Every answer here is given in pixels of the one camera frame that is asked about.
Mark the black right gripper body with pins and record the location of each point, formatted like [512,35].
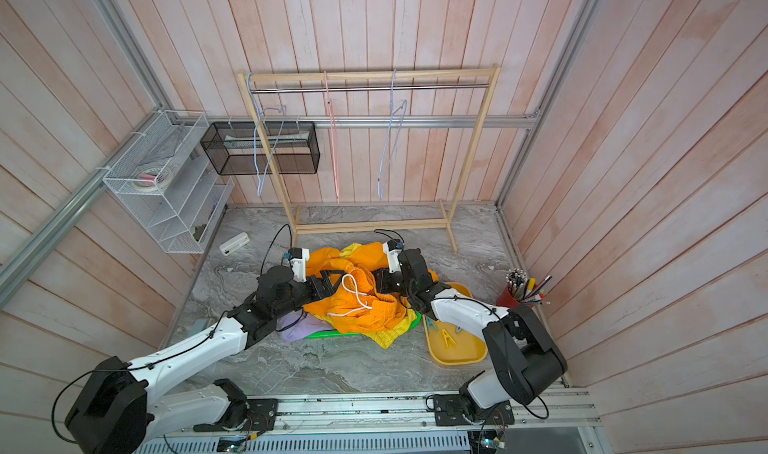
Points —
[391,283]

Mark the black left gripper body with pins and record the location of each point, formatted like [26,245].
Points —
[309,291]

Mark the orange shorts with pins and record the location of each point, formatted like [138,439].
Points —
[323,259]

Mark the purple shorts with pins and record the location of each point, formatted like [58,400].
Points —
[298,325]

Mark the yellow shorts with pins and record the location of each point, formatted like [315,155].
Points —
[361,308]

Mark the teal clothespin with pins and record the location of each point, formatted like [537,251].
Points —
[431,324]

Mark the yellow clothespin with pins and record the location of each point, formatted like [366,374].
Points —
[447,339]

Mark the light blue wire hanger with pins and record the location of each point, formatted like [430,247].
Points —
[261,136]

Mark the pink wire hanger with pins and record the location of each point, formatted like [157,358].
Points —
[332,134]

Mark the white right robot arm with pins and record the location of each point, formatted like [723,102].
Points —
[525,358]

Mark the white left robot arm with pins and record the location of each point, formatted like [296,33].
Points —
[124,403]

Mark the green plastic basket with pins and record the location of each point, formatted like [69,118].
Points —
[387,336]

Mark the small white device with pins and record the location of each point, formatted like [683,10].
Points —
[235,243]

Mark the yellow plastic tray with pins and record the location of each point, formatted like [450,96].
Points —
[469,349]

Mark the red pen cup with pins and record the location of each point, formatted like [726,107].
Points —
[521,289]

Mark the tape roll on shelf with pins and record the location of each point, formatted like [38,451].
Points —
[150,179]

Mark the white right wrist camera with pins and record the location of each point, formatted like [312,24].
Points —
[392,248]

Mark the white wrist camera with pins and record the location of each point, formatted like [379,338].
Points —
[392,248]
[298,258]

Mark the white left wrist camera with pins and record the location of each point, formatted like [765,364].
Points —
[298,258]

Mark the black mesh wall basket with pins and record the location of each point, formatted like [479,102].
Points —
[235,148]

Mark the white wire mesh shelf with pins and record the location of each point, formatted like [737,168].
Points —
[182,215]

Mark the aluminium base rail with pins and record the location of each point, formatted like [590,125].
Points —
[388,423]

